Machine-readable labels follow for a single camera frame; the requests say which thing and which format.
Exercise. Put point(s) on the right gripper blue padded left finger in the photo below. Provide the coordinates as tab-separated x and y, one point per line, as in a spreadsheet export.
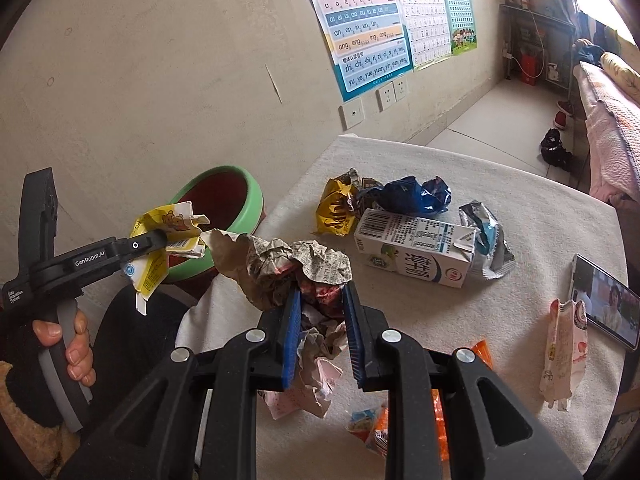
194	416

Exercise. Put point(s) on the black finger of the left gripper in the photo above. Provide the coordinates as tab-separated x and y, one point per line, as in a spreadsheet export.
135	247

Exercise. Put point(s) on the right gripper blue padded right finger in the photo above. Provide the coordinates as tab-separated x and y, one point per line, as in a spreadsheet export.
490	433

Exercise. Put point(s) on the yellow bear snack wrapper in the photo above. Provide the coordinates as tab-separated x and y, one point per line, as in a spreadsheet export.
182	229

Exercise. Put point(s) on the pink plastic bag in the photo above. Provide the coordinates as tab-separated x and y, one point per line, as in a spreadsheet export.
310	393

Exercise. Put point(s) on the printed paper wad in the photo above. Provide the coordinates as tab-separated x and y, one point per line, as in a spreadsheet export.
268	270

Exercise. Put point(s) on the beige fleece sleeve forearm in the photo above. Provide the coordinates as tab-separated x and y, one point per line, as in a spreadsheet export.
47	449

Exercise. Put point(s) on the left hand in black glove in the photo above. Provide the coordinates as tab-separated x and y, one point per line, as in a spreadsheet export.
79	355

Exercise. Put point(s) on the orange plastic wrapper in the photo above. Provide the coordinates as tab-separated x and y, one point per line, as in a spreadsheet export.
377	438

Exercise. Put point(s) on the pink white small carton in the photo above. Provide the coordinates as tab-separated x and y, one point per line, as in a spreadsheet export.
565	353

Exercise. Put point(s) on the green rimmed red bin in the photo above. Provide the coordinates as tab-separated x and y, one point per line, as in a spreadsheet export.
232	200

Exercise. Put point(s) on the smartphone with video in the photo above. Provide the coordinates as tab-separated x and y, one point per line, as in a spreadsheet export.
610	305

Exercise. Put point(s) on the silver blue snack bag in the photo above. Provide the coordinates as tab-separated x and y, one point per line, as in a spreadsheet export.
493	258

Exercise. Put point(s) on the white milk carton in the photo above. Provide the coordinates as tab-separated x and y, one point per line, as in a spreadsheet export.
426	249

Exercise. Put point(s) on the gold crumpled wrapper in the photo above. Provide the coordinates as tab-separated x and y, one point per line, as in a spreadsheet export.
343	201

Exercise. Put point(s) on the dark blue crumpled wrapper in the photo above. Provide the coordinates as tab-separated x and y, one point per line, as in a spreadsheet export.
406	196

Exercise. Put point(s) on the black shoes on floor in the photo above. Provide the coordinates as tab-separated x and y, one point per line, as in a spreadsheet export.
553	152

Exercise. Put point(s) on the red slipper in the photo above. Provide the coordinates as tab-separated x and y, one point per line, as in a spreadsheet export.
560	120

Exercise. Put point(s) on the bed with pink cover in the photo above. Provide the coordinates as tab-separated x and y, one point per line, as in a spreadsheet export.
612	129

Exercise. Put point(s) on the red bucket under shelf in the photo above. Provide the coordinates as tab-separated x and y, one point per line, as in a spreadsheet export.
529	68

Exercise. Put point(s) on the yellow folded quilt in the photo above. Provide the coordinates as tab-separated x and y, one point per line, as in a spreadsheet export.
621	73

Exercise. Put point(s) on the dark metal shelf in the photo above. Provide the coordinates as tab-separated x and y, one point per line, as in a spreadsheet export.
551	39

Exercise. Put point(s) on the white wall socket left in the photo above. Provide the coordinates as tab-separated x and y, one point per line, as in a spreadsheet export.
352	113

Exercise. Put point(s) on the white wall socket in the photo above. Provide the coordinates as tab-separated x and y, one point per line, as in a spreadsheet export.
352	113
400	88
386	96

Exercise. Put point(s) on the white wall socket middle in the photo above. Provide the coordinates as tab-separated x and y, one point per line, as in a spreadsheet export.
386	96

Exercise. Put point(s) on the white wall socket right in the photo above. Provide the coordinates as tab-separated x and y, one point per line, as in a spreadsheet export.
400	88

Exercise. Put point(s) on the blue pinyin wall poster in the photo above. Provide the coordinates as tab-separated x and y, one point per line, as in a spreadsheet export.
367	40

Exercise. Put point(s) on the white chart wall poster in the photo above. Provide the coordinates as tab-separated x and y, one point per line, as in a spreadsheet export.
428	28

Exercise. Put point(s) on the green number wall poster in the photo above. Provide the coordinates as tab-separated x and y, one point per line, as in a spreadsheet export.
463	34

